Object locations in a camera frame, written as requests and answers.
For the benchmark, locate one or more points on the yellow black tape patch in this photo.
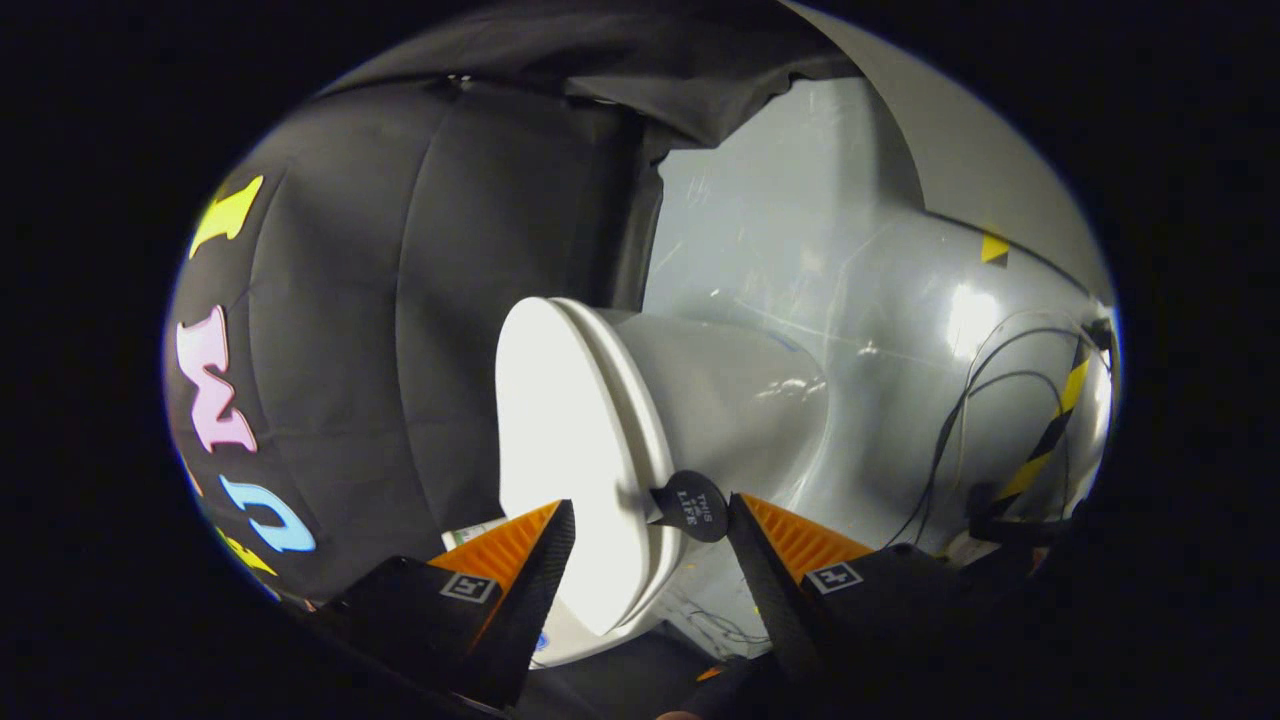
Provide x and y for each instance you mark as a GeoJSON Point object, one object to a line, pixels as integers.
{"type": "Point", "coordinates": [995, 248]}

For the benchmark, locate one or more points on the yellow black hazard tape strip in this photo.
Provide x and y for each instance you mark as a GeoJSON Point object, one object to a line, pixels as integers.
{"type": "Point", "coordinates": [1045, 440]}

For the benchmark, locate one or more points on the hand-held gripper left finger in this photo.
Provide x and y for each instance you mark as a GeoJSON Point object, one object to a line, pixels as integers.
{"type": "Point", "coordinates": [525, 620]}

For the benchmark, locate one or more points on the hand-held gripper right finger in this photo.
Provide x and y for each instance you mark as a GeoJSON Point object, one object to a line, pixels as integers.
{"type": "Point", "coordinates": [775, 600]}

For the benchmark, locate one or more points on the black backdrop cloth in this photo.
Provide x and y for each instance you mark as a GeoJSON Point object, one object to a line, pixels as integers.
{"type": "Point", "coordinates": [350, 350]}

